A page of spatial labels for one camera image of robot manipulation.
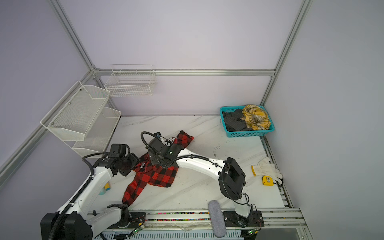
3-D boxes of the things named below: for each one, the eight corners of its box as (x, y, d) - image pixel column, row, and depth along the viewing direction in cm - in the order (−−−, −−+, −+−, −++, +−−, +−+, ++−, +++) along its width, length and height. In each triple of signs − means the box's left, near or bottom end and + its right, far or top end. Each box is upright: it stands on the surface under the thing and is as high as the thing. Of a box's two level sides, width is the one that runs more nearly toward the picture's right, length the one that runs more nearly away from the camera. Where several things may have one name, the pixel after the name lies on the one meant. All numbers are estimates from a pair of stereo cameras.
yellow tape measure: (263, 186, 88) (264, 184, 85) (260, 177, 91) (262, 175, 89) (272, 186, 88) (274, 184, 85) (269, 177, 91) (271, 175, 89)
